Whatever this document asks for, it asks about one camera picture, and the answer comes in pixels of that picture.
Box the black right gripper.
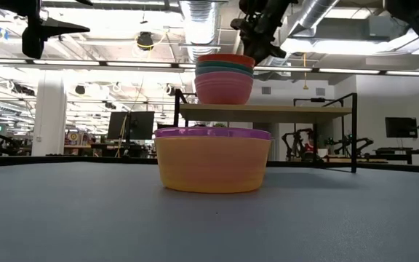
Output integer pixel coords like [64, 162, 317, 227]
[230, 0, 300, 66]

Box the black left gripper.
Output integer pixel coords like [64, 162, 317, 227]
[0, 0, 94, 60]

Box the red-orange plastic bowl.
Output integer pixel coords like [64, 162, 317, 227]
[196, 53, 257, 69]

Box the teal plastic bowl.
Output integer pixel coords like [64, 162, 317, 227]
[195, 60, 255, 74]

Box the pink plastic bowl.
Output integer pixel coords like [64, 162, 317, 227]
[193, 71, 255, 106]

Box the blue plastic bowl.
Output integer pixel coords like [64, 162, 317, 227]
[195, 66, 254, 79]

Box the purple plastic bowl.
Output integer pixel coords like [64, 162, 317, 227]
[153, 126, 273, 141]

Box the yellow plastic bowl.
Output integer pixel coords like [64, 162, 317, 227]
[153, 136, 272, 194]

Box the wooden shelf board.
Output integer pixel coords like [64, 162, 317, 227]
[179, 103, 353, 124]

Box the black ceiling dome device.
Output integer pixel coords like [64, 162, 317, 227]
[136, 31, 155, 52]

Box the long LED light bar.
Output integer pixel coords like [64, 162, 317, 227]
[0, 57, 419, 78]

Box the white room pillar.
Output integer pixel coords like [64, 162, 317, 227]
[31, 72, 68, 157]

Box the black computer monitor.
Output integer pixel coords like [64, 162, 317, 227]
[106, 111, 131, 141]
[129, 111, 156, 142]

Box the colourful printed box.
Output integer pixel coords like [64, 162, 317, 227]
[65, 131, 84, 147]

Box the background work table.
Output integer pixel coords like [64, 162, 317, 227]
[372, 146, 419, 165]

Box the silver slanted ventilation duct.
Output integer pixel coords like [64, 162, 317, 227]
[267, 0, 341, 67]

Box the silver ribbed ventilation duct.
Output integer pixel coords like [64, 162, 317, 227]
[179, 0, 220, 63]

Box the black metal shelf frame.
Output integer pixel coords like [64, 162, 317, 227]
[172, 89, 358, 174]

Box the yellow hanging cable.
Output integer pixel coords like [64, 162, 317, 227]
[114, 32, 167, 158]

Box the black table edge rail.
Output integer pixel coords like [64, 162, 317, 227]
[0, 155, 419, 175]

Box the black wall monitor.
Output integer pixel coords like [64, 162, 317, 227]
[385, 116, 419, 139]

